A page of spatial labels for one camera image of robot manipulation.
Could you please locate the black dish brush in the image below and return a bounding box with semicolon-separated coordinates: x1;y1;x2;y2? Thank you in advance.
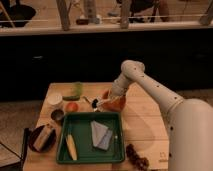
82;96;101;112

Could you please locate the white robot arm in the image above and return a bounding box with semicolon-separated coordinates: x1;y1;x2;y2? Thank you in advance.
109;60;213;171

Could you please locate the red bowl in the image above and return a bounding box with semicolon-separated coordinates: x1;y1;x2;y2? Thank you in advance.
101;96;126;112

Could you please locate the blue folded cloth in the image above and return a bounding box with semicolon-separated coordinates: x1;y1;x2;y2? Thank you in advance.
90;121;113;150

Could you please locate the red tomato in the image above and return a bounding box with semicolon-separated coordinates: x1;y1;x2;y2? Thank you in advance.
65;102;78;112

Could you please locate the green plastic tray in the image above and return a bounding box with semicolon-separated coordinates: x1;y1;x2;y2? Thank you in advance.
56;112;125;164

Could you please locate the white cup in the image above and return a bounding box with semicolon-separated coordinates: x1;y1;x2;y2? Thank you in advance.
47;93;63;108

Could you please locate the yellow corn cob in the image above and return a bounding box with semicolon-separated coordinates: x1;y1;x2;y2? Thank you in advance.
66;134;77;160

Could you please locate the bunch of dark grapes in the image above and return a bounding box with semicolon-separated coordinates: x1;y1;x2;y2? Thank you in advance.
126;144;149;171

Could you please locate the dark round plate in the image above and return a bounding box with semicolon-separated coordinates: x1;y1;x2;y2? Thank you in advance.
28;126;56;153

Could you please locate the sandwich slice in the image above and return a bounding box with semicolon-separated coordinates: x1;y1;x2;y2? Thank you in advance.
33;124;54;151

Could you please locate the black chair frame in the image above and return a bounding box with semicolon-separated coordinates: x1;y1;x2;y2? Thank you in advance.
0;128;31;171

